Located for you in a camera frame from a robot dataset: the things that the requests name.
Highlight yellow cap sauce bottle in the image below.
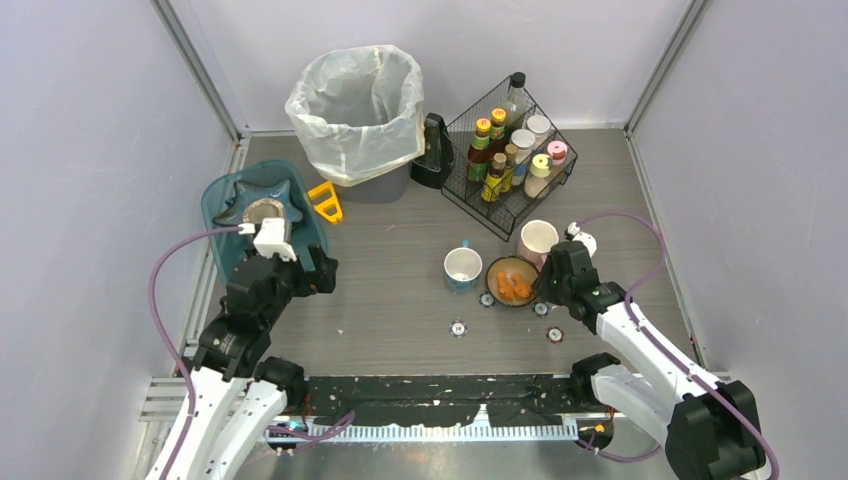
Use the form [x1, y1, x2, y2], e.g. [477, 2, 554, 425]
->
[466, 118, 491, 182]
[487, 107, 507, 156]

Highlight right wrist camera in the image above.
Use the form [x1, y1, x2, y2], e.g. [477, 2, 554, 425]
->
[565, 222, 597, 258]

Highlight small yellow oil bottle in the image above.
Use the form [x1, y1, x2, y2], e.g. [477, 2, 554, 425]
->
[501, 143, 518, 194]

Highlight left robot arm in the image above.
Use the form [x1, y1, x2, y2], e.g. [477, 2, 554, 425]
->
[147, 244, 338, 479]

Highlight yellow cap spice jar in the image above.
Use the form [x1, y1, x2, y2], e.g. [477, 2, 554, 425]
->
[524, 153, 551, 199]

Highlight black cap glass bottle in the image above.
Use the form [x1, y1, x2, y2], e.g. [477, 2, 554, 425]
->
[501, 71, 528, 135]

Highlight pink mug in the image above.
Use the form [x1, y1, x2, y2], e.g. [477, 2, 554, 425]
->
[516, 220, 560, 271]

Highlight teal transparent plastic tub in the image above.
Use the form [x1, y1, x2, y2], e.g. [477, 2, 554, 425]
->
[200, 158, 330, 286]

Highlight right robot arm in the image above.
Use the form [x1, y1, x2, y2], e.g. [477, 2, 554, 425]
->
[534, 240, 776, 479]

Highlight blue star-shaped plate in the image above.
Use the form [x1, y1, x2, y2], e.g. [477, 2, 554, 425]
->
[212, 179, 304, 227]

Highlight white trash bag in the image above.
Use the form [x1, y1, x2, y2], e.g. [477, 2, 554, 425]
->
[284, 45, 425, 187]

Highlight red poker chip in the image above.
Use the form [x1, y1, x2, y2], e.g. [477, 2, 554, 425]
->
[545, 326, 564, 344]

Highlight brown bowl with nuggets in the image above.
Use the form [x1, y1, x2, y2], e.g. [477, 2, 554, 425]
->
[484, 256, 539, 307]

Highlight grey trash bin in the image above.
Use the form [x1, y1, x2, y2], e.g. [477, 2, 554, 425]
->
[336, 162, 412, 204]

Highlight yellow plastic holder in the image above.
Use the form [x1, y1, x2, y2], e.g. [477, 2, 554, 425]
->
[307, 181, 344, 225]

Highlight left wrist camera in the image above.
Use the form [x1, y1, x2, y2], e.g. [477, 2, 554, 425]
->
[238, 217, 297, 262]

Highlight black wire rack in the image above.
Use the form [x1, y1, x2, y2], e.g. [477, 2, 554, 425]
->
[441, 76, 578, 241]

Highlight blue floral mug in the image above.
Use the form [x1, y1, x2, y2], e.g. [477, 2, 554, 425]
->
[443, 240, 483, 294]

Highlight glass jar white beads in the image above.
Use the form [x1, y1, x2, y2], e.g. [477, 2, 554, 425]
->
[526, 114, 552, 147]

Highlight small brown cap bottle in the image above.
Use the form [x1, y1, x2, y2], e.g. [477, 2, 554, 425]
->
[481, 153, 507, 203]

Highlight black device behind bin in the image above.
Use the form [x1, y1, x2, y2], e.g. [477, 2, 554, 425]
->
[411, 113, 454, 190]

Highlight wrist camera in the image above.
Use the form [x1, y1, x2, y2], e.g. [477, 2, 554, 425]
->
[565, 222, 597, 258]
[238, 217, 297, 262]

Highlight pink cap spice jar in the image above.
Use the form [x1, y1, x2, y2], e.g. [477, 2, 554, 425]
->
[547, 140, 569, 179]

